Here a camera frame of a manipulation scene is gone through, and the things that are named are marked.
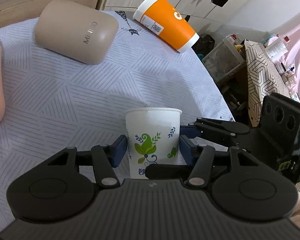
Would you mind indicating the geometric patterned bag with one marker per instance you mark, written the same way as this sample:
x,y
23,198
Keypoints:
x,y
264,79

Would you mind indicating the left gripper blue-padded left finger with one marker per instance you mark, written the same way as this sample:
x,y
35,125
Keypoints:
x,y
105,158

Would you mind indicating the white floral paper cup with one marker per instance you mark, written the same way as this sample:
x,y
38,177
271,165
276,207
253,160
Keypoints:
x,y
153,138

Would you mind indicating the clear plastic storage bin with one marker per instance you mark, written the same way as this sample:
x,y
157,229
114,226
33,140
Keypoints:
x,y
225,59

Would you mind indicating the white patterned tablecloth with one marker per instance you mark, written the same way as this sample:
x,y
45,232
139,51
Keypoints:
x,y
53,102

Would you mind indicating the beige tumbler cup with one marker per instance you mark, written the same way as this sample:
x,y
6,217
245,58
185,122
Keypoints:
x,y
76,31

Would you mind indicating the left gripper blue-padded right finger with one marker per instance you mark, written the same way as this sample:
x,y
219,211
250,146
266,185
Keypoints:
x,y
200,158

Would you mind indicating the orange paper cup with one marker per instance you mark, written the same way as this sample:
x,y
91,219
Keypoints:
x,y
160,17

